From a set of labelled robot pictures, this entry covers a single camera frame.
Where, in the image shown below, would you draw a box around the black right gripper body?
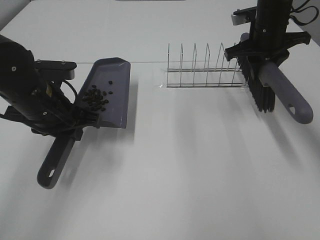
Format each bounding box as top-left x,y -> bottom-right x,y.
225,0 -> 306,61

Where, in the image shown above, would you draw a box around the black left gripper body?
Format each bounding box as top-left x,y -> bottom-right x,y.
0,34 -> 101,142

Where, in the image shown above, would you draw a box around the purple hand brush black bristles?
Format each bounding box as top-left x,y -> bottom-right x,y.
239,32 -> 314,125

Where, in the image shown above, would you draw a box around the pile of coffee beans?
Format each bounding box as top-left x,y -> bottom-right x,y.
81,83 -> 114,112

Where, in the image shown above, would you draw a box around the purple plastic dustpan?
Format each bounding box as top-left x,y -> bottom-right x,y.
36,57 -> 131,189

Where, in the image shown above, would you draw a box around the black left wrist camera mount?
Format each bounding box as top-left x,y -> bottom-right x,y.
34,59 -> 77,80

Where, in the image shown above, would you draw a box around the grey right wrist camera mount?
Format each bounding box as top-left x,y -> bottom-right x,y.
231,6 -> 257,26

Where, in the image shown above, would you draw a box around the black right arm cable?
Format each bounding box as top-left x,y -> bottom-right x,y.
288,0 -> 320,26

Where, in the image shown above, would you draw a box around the metal wire dish rack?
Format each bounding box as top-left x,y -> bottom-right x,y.
163,43 -> 248,89

